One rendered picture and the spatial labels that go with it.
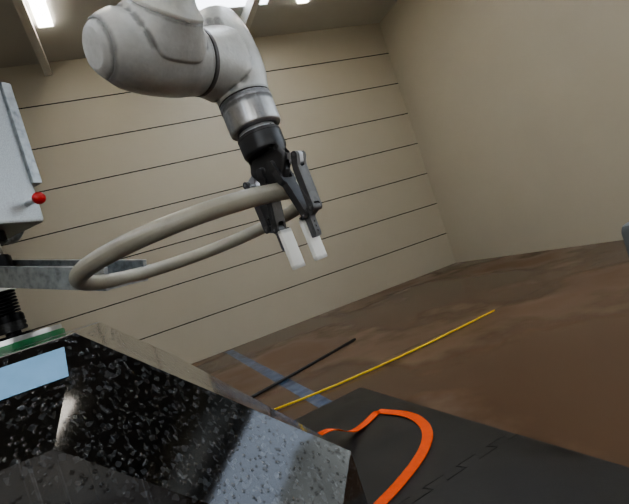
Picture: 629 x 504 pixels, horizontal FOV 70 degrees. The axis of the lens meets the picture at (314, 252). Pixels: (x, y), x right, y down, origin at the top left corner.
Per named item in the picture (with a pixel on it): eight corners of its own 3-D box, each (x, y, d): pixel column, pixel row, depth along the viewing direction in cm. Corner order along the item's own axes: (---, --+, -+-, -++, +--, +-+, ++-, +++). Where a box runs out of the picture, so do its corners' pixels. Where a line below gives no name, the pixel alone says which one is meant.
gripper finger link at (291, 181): (279, 164, 76) (284, 158, 75) (315, 217, 74) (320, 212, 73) (264, 165, 73) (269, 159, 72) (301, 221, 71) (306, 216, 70)
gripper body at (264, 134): (289, 120, 75) (309, 171, 75) (256, 143, 81) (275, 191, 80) (258, 119, 70) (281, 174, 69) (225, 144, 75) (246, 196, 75)
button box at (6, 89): (15, 192, 123) (-17, 93, 123) (24, 192, 125) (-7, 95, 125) (33, 182, 120) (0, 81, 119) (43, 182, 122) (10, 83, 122)
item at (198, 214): (10, 314, 76) (4, 298, 76) (192, 268, 121) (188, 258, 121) (233, 195, 57) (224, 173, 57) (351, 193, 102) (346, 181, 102)
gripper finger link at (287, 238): (279, 230, 75) (276, 231, 75) (295, 269, 75) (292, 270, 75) (291, 227, 77) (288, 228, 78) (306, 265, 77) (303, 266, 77)
